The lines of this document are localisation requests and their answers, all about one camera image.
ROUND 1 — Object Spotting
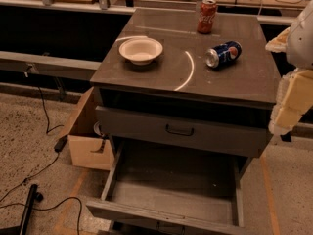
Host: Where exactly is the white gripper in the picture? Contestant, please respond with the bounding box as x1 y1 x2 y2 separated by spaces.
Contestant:
265 8 313 135

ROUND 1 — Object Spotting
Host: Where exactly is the blue pepsi can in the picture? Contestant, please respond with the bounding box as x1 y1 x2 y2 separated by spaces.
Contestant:
205 41 242 69

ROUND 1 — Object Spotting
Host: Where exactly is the grey top drawer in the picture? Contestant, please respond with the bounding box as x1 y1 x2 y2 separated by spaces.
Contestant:
95 106 271 158

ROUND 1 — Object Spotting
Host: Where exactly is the red coca-cola can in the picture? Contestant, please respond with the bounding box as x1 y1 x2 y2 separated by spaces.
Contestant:
197 0 217 34

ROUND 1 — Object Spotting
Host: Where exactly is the grey drawer cabinet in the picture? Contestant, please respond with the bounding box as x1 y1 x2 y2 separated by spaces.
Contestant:
89 7 282 235

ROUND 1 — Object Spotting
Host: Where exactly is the open grey middle drawer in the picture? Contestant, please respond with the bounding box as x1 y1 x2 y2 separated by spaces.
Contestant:
87 140 250 235

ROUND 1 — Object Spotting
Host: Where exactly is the white paper bowl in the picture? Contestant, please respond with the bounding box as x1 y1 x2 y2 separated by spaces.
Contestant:
119 37 163 66

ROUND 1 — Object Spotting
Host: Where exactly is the cardboard box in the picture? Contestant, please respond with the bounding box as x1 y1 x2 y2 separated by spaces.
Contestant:
59 88 114 170

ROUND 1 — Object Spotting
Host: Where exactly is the black power adapter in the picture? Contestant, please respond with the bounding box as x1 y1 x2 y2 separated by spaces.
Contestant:
54 136 67 153

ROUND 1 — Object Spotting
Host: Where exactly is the black stand base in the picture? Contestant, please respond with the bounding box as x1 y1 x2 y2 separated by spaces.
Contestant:
0 184 43 235

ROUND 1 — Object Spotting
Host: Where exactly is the black floor cable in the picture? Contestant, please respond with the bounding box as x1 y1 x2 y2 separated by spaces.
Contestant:
0 85 83 235

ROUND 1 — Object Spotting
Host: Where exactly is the grey metal rail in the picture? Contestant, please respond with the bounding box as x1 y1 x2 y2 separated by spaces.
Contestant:
0 51 101 81

